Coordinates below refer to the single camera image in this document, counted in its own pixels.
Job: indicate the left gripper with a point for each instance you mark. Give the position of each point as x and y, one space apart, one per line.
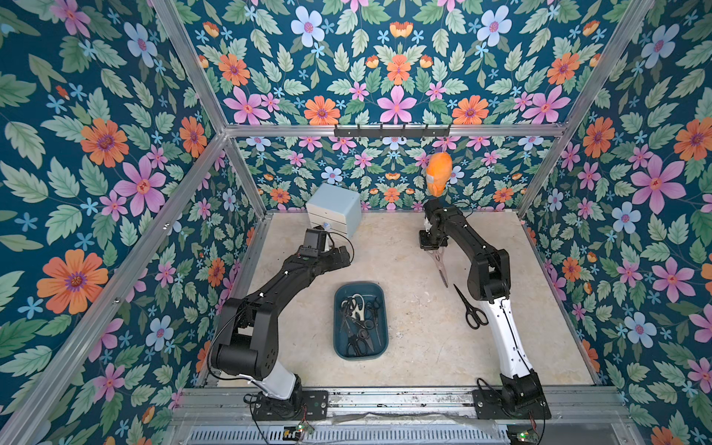
335 260

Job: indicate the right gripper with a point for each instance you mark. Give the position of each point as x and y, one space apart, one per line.
434 241

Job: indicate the pink handled scissors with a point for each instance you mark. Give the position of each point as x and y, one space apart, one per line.
437 256

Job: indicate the teal plastic storage box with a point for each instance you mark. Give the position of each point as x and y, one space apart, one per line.
368 290

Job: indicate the cream kitchen shears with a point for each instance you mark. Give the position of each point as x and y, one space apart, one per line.
354 307

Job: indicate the blue black handled scissors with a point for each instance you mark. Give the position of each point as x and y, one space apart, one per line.
355 346

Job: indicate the black scissors silver blades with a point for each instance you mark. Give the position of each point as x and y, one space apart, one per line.
364 331

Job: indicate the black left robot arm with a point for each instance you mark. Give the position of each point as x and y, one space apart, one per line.
246 344

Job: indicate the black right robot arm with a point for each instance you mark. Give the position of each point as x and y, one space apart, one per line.
487 300

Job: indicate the large all black scissors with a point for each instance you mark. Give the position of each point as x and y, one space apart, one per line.
474 316

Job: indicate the light blue drawer cabinet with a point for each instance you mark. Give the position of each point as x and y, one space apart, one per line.
335 208

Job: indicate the orange hanging plush toy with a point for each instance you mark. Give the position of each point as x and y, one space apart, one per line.
438 173

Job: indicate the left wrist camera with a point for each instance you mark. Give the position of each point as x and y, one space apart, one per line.
315 243

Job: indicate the black wall hook rail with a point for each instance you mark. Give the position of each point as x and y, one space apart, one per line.
398 131

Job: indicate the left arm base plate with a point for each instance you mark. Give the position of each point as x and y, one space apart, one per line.
309 405

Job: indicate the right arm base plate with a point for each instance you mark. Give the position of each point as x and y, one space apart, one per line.
491 404

